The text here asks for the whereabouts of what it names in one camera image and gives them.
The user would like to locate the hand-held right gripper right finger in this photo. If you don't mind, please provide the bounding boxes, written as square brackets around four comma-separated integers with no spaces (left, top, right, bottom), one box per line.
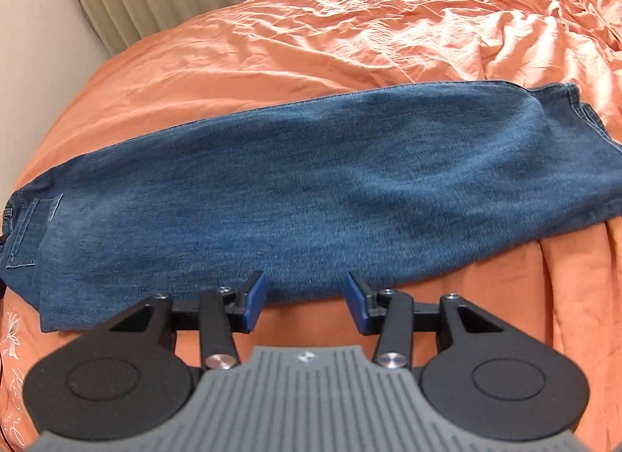
[342,271,507,372]

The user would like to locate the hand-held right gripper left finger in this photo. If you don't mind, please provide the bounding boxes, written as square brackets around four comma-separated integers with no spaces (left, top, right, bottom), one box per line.
[111,271,267,372]

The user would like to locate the orange bed sheet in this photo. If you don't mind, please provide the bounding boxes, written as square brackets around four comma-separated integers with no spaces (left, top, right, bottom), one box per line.
[0,0,622,452]

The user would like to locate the blue denim pants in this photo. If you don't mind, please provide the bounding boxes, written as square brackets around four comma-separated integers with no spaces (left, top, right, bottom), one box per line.
[0,80,622,334]

